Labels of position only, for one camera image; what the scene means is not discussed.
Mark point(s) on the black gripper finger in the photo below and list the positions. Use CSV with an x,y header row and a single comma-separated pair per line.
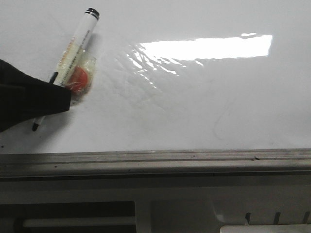
x,y
23,97

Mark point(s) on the white black whiteboard marker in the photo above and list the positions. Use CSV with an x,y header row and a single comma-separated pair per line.
x,y
74,51

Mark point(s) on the white whiteboard with aluminium frame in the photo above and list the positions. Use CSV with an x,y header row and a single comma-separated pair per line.
x,y
180,86

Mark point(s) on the white metal stand frame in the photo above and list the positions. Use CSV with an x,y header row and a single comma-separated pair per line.
x,y
154,204

